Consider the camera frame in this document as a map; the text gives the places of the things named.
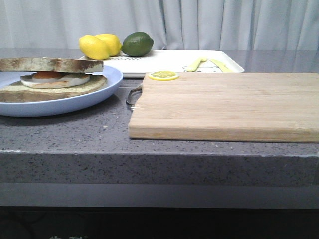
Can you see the fried egg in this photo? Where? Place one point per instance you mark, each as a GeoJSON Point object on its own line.
{"type": "Point", "coordinates": [54, 80]}

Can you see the green lime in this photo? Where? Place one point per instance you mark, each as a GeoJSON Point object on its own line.
{"type": "Point", "coordinates": [137, 44]}

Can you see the yellow lemon rear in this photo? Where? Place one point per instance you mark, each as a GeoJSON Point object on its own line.
{"type": "Point", "coordinates": [113, 43]}

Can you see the wooden cutting board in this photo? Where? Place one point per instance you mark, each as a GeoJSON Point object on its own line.
{"type": "Point", "coordinates": [257, 107]}

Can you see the yellow lemon front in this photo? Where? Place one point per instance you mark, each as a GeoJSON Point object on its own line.
{"type": "Point", "coordinates": [94, 47]}

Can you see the lemon slice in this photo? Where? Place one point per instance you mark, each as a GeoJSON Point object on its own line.
{"type": "Point", "coordinates": [163, 75]}

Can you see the light blue plate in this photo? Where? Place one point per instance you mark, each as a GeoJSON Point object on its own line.
{"type": "Point", "coordinates": [66, 105]}

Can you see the white rectangular tray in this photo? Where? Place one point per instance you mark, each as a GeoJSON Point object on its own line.
{"type": "Point", "coordinates": [172, 60]}

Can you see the yellow plastic fork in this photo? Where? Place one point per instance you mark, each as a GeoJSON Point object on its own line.
{"type": "Point", "coordinates": [195, 64]}

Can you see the bread slice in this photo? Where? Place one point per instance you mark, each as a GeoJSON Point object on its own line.
{"type": "Point", "coordinates": [36, 64]}
{"type": "Point", "coordinates": [17, 92]}

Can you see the grey curtain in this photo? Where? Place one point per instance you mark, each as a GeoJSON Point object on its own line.
{"type": "Point", "coordinates": [172, 24]}

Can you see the yellow lemon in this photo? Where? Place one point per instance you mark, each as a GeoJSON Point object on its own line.
{"type": "Point", "coordinates": [94, 47]}
{"type": "Point", "coordinates": [113, 43]}

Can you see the yellow plastic knife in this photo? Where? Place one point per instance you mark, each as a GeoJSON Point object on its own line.
{"type": "Point", "coordinates": [222, 66]}

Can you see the metal cutting board handle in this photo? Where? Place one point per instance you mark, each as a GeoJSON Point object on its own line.
{"type": "Point", "coordinates": [132, 96]}

